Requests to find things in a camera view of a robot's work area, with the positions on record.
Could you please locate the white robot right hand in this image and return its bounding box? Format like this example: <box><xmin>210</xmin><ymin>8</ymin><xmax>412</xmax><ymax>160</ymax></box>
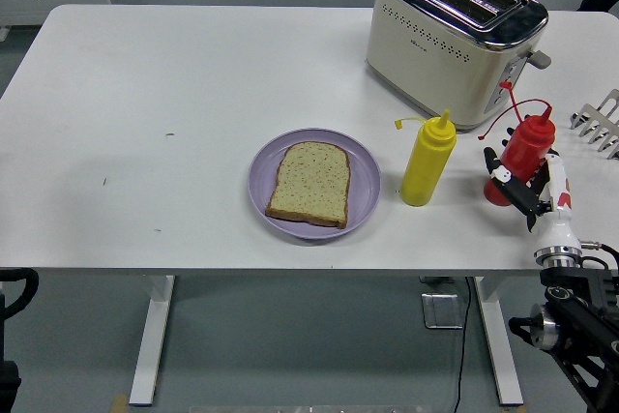
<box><xmin>483</xmin><ymin>127</ymin><xmax>584</xmax><ymax>254</ymax></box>

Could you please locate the red squeeze bottle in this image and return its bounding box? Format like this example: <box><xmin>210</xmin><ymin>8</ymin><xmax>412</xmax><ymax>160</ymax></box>
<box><xmin>477</xmin><ymin>79</ymin><xmax>557</xmax><ymax>207</ymax></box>

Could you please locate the slice of bread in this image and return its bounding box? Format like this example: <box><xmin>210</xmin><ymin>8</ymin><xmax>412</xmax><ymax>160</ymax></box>
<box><xmin>264</xmin><ymin>140</ymin><xmax>351</xmax><ymax>230</ymax></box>

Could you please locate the white table leg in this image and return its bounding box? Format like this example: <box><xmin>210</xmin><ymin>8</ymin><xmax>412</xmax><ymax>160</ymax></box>
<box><xmin>472</xmin><ymin>276</ymin><xmax>525</xmax><ymax>407</ymax></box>
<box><xmin>128</xmin><ymin>275</ymin><xmax>176</xmax><ymax>408</ymax></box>

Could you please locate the metal floor plate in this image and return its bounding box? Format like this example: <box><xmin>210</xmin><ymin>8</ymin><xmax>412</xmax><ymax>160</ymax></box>
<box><xmin>420</xmin><ymin>291</ymin><xmax>464</xmax><ymax>331</ymax></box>

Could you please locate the silver metal rack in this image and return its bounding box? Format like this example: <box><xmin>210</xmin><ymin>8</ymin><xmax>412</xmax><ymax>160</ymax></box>
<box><xmin>569</xmin><ymin>88</ymin><xmax>619</xmax><ymax>161</ymax></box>

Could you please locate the yellow squeeze bottle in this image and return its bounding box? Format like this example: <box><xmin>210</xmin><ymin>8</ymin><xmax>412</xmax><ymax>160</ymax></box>
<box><xmin>394</xmin><ymin>108</ymin><xmax>457</xmax><ymax>207</ymax></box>

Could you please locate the cream and chrome toaster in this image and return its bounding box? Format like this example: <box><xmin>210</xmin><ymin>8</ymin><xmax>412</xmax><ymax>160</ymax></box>
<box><xmin>365</xmin><ymin>0</ymin><xmax>553</xmax><ymax>133</ymax></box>

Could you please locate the purple plate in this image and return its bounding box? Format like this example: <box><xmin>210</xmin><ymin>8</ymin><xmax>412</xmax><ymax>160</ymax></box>
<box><xmin>248</xmin><ymin>128</ymin><xmax>382</xmax><ymax>241</ymax></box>

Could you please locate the black floor cable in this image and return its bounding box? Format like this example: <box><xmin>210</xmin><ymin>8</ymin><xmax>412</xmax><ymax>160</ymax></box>
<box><xmin>452</xmin><ymin>276</ymin><xmax>473</xmax><ymax>413</ymax></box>

